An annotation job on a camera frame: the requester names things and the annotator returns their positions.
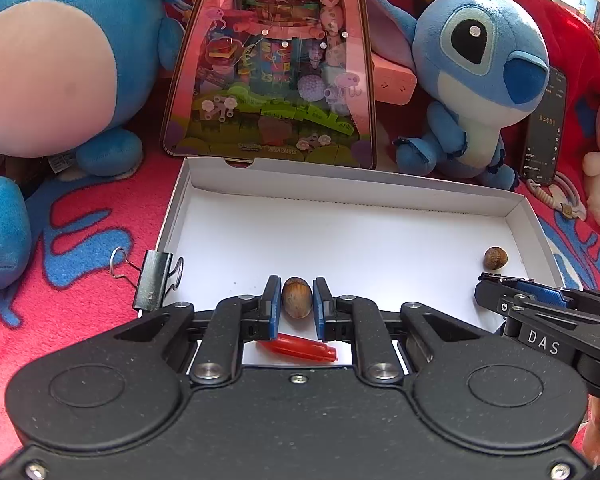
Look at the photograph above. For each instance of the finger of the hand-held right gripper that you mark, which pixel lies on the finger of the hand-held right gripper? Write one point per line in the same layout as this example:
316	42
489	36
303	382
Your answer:
500	300
542	292

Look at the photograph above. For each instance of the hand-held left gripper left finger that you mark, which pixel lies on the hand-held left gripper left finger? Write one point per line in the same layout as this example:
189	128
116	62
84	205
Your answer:
272	307

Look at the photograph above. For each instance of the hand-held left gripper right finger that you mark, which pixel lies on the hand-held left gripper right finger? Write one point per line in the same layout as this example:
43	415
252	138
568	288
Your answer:
321	310

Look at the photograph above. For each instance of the brown hazelnut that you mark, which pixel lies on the brown hazelnut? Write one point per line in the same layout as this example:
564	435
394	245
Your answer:
495	257
296	297

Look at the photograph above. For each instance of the red plastic tube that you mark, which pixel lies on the red plastic tube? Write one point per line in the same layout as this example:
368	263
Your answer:
300	347

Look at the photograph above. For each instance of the white cardboard box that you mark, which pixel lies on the white cardboard box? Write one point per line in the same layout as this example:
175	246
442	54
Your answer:
355	240

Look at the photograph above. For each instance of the person's right hand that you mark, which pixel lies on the person's right hand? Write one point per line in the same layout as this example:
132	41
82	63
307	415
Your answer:
596	435

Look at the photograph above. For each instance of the small black binder clip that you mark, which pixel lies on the small black binder clip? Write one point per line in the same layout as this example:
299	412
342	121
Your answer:
152	280

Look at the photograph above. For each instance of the black smartphone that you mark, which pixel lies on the black smartphone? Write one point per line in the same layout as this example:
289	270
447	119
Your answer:
545	135

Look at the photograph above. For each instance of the blue alien plush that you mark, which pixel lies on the blue alien plush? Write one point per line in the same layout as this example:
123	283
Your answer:
480	85

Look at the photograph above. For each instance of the pink toy block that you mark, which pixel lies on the pink toy block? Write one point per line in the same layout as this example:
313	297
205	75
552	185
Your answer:
392	80

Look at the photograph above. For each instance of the triangular brick toy display case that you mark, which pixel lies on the triangular brick toy display case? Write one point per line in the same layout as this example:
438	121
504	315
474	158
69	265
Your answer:
270	60

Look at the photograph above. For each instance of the round blue mouse plush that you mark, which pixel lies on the round blue mouse plush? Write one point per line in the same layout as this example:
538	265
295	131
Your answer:
55	70

